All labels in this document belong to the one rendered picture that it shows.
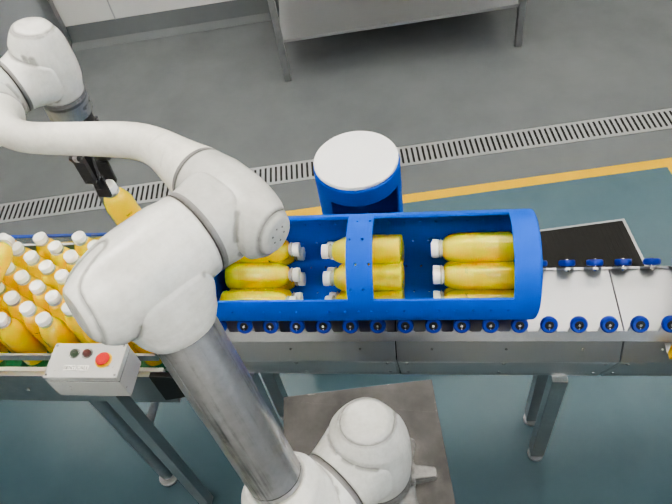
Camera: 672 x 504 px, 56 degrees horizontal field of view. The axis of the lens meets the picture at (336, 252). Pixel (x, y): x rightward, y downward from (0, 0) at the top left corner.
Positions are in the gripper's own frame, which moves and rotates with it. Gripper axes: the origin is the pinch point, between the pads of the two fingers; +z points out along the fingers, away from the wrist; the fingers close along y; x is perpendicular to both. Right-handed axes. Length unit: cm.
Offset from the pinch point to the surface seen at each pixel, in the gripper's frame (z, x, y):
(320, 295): 46, -49, -1
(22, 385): 66, 40, -25
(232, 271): 34.5, -25.2, -1.9
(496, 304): 24, -94, -15
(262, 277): 34.5, -33.7, -3.5
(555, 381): 71, -120, -13
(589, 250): 121, -159, 72
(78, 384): 39, 10, -35
